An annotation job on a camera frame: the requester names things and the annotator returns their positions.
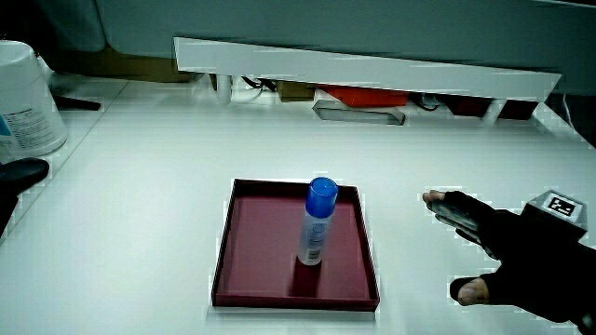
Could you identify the person's right hand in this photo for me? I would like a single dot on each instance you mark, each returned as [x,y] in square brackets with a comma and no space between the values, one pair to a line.
[535,265]

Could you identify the blue-capped white bottle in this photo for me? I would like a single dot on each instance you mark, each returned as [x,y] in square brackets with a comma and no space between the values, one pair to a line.
[316,223]

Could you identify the dark red rectangular plate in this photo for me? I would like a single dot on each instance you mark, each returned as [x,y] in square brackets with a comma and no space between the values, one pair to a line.
[265,251]

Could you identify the dark red box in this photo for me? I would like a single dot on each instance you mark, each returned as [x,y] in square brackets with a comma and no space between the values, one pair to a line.
[465,106]

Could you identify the clear plastic case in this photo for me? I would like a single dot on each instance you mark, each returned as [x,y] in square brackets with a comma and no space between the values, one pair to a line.
[358,115]

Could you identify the orange box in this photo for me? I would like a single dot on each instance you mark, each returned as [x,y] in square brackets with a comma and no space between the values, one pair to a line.
[368,97]

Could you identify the white raised shelf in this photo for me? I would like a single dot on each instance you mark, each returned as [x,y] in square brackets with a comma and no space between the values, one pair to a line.
[354,70]

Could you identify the small brown cardboard box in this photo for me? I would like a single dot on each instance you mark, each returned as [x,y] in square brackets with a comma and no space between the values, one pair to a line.
[295,91]

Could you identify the grey panel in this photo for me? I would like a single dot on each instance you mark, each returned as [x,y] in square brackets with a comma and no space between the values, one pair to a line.
[354,25]

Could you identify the large brown cardboard box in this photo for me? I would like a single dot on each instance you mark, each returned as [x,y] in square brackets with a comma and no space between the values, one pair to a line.
[116,67]

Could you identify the flat black object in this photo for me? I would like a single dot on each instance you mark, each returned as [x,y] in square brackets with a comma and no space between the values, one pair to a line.
[77,103]

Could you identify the black rounded object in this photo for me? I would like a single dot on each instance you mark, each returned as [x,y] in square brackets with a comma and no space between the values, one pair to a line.
[18,174]

